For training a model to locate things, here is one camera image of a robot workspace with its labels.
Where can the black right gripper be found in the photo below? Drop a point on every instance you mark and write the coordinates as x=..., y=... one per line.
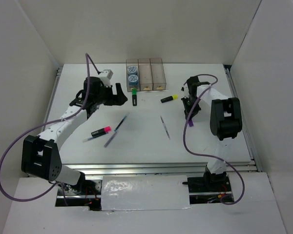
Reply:
x=188, y=109

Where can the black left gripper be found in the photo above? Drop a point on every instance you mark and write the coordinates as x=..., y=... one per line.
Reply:
x=118, y=99

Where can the purple capped black highlighter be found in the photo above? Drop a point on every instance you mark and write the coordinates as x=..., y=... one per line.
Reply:
x=190, y=123

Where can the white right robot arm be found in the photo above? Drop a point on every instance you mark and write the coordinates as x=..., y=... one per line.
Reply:
x=225, y=123

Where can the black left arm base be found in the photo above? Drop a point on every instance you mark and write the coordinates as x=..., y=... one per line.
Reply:
x=88, y=196

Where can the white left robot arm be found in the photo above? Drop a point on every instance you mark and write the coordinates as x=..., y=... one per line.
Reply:
x=41, y=153

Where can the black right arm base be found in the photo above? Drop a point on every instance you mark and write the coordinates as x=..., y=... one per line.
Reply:
x=200, y=192

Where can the yellow capped black highlighter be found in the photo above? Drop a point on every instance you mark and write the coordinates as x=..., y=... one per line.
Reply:
x=170, y=98

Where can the green capped black highlighter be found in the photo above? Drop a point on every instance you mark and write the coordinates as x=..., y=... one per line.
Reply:
x=134, y=97

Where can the dark blue gel pen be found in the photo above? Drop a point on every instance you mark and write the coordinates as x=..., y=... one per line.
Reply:
x=121, y=122

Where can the left clear storage bin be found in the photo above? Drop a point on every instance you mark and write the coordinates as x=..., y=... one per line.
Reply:
x=132, y=62

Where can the clear storage bin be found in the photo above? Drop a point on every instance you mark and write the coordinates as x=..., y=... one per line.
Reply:
x=132, y=62
x=158, y=74
x=145, y=74

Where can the middle clear storage bin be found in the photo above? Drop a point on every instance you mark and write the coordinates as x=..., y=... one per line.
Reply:
x=145, y=74

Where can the thin black white pen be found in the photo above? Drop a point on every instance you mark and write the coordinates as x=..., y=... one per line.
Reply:
x=165, y=128

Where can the pink capped black highlighter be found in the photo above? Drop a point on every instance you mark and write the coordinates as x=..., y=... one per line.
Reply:
x=101, y=131

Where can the right clear storage bin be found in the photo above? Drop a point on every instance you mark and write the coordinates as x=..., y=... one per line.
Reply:
x=158, y=74

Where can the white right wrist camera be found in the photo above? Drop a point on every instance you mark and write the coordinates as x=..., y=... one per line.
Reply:
x=185, y=91

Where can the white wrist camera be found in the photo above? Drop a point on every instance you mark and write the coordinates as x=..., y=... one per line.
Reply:
x=185, y=91
x=105, y=76

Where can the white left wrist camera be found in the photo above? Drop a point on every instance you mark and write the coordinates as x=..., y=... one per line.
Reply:
x=105, y=76

